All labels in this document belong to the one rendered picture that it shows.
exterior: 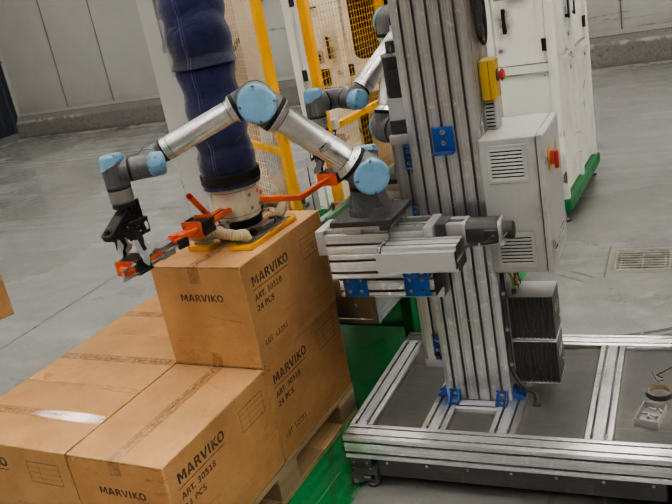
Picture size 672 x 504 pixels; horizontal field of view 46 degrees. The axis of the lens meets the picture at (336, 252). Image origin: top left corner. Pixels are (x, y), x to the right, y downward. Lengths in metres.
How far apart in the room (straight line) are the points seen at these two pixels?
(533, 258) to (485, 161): 0.36
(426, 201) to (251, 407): 0.95
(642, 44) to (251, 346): 9.47
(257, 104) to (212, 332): 0.92
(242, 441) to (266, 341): 0.36
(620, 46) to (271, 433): 9.47
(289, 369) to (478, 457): 0.77
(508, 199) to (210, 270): 1.05
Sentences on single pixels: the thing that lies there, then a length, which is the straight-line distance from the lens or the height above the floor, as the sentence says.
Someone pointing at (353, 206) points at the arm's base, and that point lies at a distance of 2.65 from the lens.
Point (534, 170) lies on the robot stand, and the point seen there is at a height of 1.12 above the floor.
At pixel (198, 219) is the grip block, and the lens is 2.84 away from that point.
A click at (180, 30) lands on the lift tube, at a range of 2.82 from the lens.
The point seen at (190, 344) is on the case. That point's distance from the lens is 3.00.
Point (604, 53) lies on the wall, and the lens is 11.71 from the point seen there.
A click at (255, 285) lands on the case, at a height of 0.84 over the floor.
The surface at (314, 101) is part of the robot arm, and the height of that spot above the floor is 1.39.
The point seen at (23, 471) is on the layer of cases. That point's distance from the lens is 2.94.
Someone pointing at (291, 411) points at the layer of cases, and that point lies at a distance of 3.05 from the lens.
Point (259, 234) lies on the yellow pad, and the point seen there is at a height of 0.97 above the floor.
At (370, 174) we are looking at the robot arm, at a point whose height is 1.21.
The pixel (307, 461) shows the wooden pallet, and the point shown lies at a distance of 3.25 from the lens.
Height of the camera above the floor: 1.80
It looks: 19 degrees down
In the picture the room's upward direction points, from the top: 11 degrees counter-clockwise
